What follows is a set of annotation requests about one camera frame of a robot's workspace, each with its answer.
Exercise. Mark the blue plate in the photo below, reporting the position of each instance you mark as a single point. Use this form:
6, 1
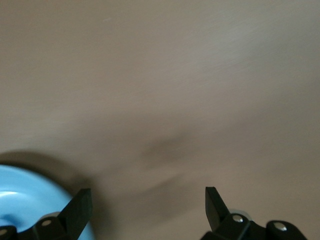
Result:
30, 190

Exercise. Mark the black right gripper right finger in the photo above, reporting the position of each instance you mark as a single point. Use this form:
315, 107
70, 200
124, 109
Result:
215, 210

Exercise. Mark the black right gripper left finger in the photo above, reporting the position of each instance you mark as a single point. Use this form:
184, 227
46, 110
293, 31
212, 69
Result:
77, 212

